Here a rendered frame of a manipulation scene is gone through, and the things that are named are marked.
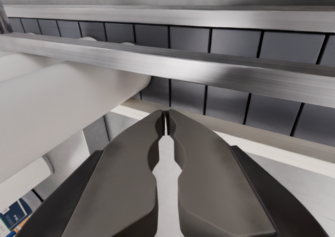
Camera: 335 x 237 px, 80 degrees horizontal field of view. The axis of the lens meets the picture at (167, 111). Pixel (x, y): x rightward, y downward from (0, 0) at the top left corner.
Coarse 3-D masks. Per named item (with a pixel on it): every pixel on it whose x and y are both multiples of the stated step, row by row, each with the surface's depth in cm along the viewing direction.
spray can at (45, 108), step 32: (64, 64) 14; (0, 96) 11; (32, 96) 11; (64, 96) 13; (96, 96) 15; (128, 96) 18; (0, 128) 10; (32, 128) 11; (64, 128) 13; (0, 160) 10; (32, 160) 12
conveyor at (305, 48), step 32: (64, 32) 24; (96, 32) 22; (128, 32) 20; (160, 32) 18; (192, 32) 17; (224, 32) 16; (256, 32) 15; (288, 32) 14; (320, 64) 14; (160, 96) 22; (192, 96) 20; (224, 96) 18; (256, 96) 17; (288, 128) 17; (320, 128) 16
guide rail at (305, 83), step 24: (24, 48) 15; (48, 48) 14; (72, 48) 13; (96, 48) 12; (120, 48) 11; (144, 48) 11; (144, 72) 11; (168, 72) 10; (192, 72) 9; (216, 72) 9; (240, 72) 8; (264, 72) 8; (288, 72) 8; (312, 72) 7; (288, 96) 8; (312, 96) 8
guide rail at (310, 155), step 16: (128, 112) 20; (144, 112) 19; (192, 112) 19; (224, 128) 16; (240, 128) 16; (256, 128) 16; (240, 144) 16; (256, 144) 15; (272, 144) 15; (288, 144) 15; (304, 144) 14; (320, 144) 14; (288, 160) 14; (304, 160) 14; (320, 160) 13
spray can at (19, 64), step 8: (96, 40) 22; (8, 56) 16; (16, 56) 16; (24, 56) 16; (32, 56) 17; (40, 56) 17; (0, 64) 15; (8, 64) 15; (16, 64) 15; (24, 64) 16; (32, 64) 16; (40, 64) 16; (48, 64) 17; (0, 72) 14; (8, 72) 15; (16, 72) 15; (24, 72) 15; (0, 80) 14
